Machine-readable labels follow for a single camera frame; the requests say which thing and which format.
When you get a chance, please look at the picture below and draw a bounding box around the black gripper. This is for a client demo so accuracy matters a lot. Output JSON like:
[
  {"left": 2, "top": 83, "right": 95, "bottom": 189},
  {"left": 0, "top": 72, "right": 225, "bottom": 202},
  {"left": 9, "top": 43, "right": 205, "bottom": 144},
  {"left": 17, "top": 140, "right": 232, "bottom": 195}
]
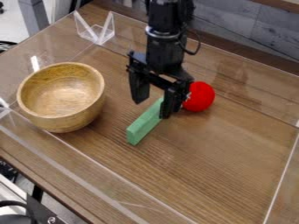
[{"left": 127, "top": 26, "right": 194, "bottom": 119}]

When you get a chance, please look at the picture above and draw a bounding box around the green rectangular stick block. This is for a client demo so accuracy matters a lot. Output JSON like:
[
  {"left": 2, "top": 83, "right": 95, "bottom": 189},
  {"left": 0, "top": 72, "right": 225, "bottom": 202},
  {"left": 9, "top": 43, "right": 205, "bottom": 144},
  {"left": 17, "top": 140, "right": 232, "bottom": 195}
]
[{"left": 126, "top": 98, "right": 165, "bottom": 145}]

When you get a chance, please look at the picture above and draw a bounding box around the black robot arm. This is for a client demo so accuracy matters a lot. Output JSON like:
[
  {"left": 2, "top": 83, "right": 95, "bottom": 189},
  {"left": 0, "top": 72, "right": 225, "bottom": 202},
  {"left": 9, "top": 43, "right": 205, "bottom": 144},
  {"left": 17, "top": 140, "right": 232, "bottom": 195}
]
[{"left": 127, "top": 0, "right": 198, "bottom": 119}]

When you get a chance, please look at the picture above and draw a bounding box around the brown wooden bowl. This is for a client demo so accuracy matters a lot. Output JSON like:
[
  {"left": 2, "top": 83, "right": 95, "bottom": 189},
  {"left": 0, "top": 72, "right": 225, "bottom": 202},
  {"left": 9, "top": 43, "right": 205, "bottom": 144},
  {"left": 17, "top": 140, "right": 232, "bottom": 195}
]
[{"left": 17, "top": 62, "right": 106, "bottom": 133}]

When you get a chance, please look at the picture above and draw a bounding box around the red plush strawberry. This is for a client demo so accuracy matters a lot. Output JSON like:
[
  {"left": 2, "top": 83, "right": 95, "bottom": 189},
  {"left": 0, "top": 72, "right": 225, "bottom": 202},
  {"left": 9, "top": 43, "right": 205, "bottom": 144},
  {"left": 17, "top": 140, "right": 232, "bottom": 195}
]
[{"left": 184, "top": 81, "right": 217, "bottom": 112}]

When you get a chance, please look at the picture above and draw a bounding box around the clear acrylic tray wall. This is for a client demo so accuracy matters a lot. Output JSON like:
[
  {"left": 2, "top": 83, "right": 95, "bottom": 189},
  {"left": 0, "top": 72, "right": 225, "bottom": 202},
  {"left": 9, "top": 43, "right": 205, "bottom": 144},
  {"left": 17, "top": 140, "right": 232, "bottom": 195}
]
[{"left": 0, "top": 8, "right": 299, "bottom": 224}]

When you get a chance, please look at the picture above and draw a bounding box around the black metal bracket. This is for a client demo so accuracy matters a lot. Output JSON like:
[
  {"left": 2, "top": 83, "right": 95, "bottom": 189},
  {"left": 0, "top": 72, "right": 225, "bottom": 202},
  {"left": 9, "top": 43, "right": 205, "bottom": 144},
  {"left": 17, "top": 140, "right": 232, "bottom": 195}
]
[{"left": 26, "top": 195, "right": 69, "bottom": 224}]

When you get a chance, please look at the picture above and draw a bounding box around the black cable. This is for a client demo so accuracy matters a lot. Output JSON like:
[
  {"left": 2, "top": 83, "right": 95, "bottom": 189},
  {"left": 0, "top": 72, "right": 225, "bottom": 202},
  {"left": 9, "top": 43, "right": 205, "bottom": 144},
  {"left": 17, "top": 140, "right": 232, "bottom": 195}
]
[{"left": 0, "top": 199, "right": 34, "bottom": 224}]

